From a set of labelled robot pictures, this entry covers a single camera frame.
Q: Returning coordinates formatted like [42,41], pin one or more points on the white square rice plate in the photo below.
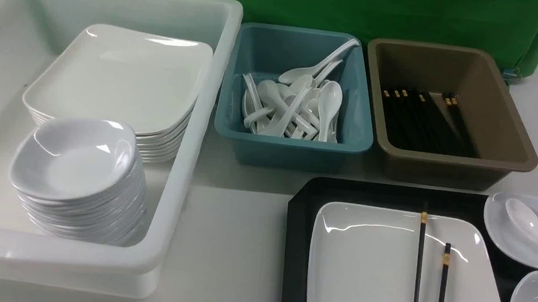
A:
[363,253]

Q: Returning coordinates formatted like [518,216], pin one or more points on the black chopstick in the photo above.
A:
[444,272]
[420,252]

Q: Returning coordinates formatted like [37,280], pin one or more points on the white soup spoon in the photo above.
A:
[523,218]

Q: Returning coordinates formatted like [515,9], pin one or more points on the stack of white bowls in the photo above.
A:
[82,179]

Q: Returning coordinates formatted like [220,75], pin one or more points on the large white plastic tub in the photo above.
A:
[32,34]

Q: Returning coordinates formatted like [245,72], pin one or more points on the stack of white square plates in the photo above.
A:
[150,82]

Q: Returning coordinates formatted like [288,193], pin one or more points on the teal plastic bin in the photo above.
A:
[266,51]

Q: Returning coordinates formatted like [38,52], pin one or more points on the pile of white spoons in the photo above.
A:
[302,104]

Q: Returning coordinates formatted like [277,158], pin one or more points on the bundle of black chopsticks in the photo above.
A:
[414,121]

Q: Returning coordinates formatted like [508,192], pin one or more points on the brown plastic bin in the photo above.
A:
[489,112]

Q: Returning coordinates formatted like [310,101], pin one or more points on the black serving tray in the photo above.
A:
[302,210]

